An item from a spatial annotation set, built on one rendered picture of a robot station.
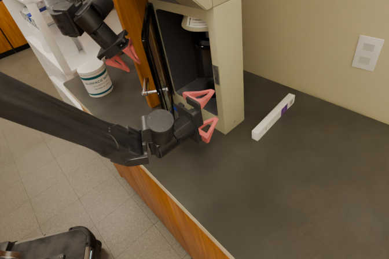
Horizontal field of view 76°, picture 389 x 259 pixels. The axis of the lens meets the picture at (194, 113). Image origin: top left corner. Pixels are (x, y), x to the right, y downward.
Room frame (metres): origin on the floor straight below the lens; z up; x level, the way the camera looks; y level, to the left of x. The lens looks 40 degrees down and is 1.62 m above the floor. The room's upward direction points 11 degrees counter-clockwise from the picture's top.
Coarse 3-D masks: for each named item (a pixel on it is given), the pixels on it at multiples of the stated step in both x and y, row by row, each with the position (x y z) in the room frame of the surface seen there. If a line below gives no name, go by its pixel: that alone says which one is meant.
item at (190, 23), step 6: (186, 18) 0.80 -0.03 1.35; (192, 18) 0.78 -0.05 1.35; (198, 18) 0.77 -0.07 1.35; (186, 24) 0.79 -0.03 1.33; (192, 24) 0.77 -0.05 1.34; (198, 24) 0.76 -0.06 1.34; (204, 24) 0.76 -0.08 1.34; (192, 30) 0.77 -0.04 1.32; (198, 30) 0.76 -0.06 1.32; (204, 30) 0.75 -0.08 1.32
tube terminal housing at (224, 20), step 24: (216, 0) 0.67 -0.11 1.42; (240, 0) 0.72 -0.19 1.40; (216, 24) 0.67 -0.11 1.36; (240, 24) 0.72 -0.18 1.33; (216, 48) 0.66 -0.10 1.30; (240, 48) 0.72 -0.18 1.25; (240, 72) 0.72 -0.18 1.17; (216, 96) 0.68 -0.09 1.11; (240, 96) 0.71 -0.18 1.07; (240, 120) 0.71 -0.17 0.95
